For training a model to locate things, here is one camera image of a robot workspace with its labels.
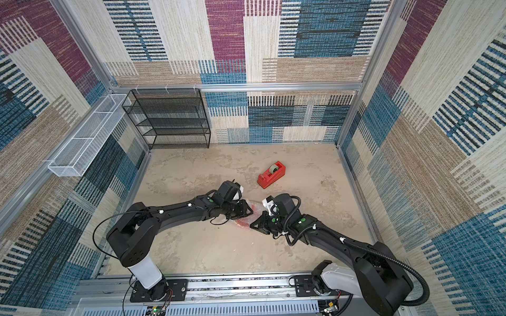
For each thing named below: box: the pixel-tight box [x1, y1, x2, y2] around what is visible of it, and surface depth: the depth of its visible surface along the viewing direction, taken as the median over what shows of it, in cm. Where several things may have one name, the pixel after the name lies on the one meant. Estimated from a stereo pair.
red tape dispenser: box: [256, 160, 287, 189], surface depth 103 cm
